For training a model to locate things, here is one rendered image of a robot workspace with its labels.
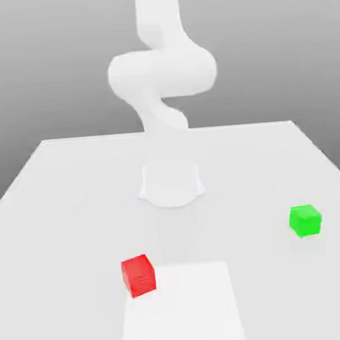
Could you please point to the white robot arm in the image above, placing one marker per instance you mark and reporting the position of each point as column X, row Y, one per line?
column 162, row 72

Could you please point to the small red cube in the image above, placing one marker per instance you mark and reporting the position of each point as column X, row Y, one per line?
column 139, row 276

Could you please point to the small green cube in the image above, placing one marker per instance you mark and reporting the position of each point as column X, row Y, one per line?
column 305, row 220

